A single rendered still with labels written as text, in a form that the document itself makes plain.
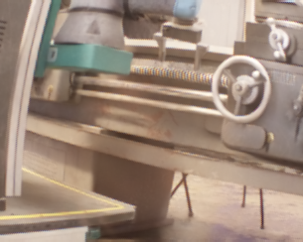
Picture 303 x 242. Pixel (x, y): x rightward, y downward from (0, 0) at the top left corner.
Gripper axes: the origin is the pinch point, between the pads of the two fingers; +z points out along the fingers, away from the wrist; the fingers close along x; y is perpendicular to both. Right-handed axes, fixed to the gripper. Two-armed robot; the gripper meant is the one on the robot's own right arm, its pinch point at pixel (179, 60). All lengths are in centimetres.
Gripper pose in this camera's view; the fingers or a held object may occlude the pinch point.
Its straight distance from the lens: 169.6
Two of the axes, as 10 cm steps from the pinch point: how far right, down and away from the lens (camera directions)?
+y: -4.5, 3.7, -8.1
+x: 8.9, 2.7, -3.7
